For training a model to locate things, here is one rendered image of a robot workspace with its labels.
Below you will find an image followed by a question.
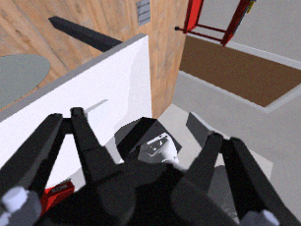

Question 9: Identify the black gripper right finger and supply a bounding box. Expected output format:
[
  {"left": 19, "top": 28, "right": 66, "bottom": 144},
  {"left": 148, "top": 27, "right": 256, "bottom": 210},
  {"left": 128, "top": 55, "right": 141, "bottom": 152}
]
[{"left": 166, "top": 112, "right": 301, "bottom": 226}]

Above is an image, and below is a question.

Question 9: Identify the red bin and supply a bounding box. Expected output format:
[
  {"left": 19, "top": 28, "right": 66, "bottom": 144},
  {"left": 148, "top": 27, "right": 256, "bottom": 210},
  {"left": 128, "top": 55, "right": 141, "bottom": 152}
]
[{"left": 39, "top": 182, "right": 75, "bottom": 217}]

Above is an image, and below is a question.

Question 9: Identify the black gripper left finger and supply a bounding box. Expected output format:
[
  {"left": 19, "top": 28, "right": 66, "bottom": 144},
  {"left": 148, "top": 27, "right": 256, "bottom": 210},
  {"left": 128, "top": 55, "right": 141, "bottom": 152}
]
[{"left": 0, "top": 99, "right": 136, "bottom": 226}]

